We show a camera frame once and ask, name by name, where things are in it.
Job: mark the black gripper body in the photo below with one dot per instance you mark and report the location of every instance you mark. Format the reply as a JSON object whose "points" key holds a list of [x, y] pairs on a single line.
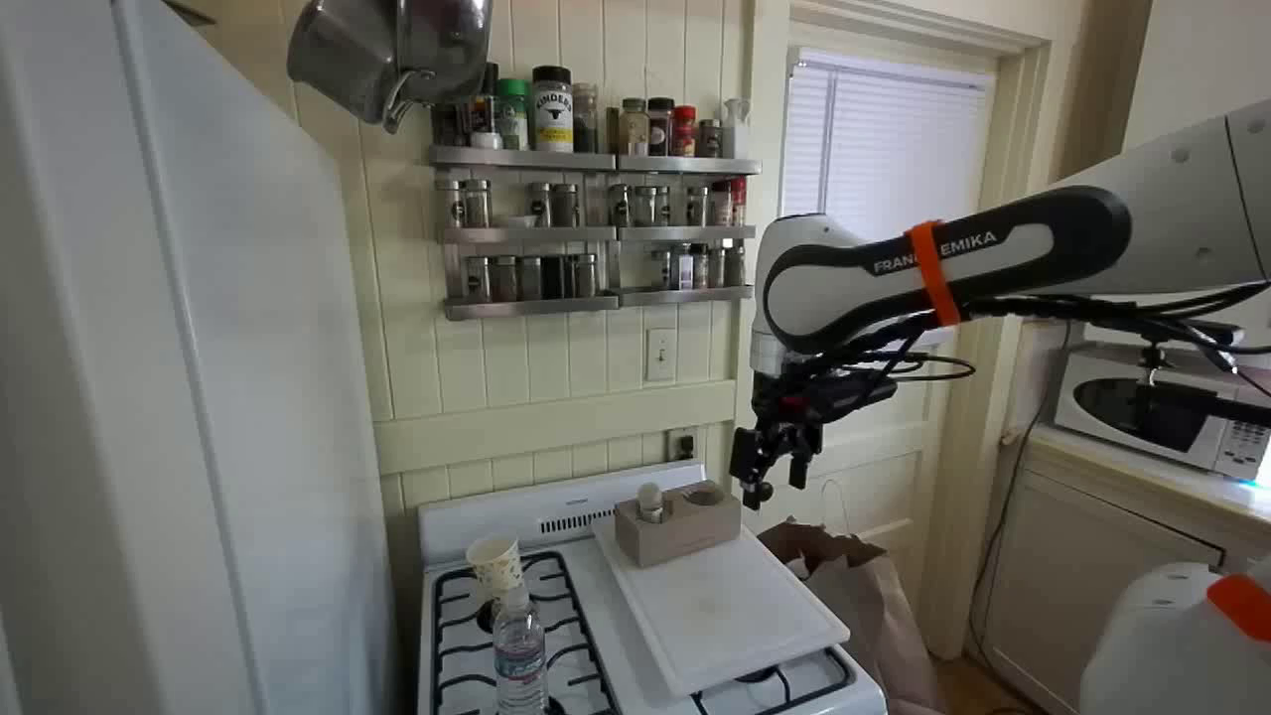
{"points": [[794, 410]]}

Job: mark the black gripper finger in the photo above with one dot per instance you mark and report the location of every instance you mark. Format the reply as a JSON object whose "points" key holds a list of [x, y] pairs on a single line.
{"points": [[798, 467], [752, 457]]}

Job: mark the small clear white-capped bottle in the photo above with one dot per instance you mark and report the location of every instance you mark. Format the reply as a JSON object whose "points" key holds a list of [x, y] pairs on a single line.
{"points": [[650, 504]]}

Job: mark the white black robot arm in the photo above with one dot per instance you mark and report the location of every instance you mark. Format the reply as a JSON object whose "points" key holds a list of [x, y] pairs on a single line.
{"points": [[1152, 239]]}

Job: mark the brown cardboard box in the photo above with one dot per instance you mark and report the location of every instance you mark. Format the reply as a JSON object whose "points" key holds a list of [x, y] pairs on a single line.
{"points": [[692, 517]]}

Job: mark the clear plastic water bottle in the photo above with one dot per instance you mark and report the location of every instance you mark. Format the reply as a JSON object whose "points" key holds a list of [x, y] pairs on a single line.
{"points": [[519, 656]]}

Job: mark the brown paper bag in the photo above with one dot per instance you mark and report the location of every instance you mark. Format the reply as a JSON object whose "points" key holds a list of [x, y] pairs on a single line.
{"points": [[865, 588]]}

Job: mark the white cutting board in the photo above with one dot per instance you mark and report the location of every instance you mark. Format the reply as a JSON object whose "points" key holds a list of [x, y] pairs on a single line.
{"points": [[720, 612]]}

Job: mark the white gas stove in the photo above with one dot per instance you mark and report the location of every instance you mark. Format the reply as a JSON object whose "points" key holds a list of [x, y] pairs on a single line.
{"points": [[557, 517]]}

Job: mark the white window blind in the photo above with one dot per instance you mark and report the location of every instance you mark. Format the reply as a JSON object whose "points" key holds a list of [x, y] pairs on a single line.
{"points": [[884, 144]]}

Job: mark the white paper cup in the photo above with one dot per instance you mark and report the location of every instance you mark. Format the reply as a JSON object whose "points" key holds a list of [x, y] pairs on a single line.
{"points": [[494, 567]]}

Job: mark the black stove grate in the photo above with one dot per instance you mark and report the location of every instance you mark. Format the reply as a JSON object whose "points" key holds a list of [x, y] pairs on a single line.
{"points": [[458, 645]]}

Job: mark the red-lidded spice jar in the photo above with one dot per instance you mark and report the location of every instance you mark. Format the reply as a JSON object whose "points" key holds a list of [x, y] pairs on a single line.
{"points": [[685, 128]]}

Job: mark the metal spice rack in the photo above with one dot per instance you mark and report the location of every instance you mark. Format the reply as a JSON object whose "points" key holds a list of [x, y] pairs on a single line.
{"points": [[532, 234]]}

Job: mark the white microwave oven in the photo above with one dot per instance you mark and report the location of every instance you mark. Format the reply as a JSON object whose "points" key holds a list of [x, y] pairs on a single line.
{"points": [[1169, 407]]}

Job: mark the large white-labelled spice jar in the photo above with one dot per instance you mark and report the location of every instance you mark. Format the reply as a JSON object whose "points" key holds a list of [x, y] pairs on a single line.
{"points": [[552, 109]]}

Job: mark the green-lidded spice jar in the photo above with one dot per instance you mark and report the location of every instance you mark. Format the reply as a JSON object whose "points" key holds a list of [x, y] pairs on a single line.
{"points": [[514, 113]]}

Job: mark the hanging metal pot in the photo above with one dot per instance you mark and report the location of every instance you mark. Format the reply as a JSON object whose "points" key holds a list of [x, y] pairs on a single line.
{"points": [[377, 57]]}

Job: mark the white refrigerator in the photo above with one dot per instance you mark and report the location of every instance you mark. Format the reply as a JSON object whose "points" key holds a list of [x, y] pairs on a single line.
{"points": [[188, 484]]}

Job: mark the white wall switch plate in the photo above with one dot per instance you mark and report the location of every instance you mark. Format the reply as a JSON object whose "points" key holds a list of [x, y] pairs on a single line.
{"points": [[659, 354]]}

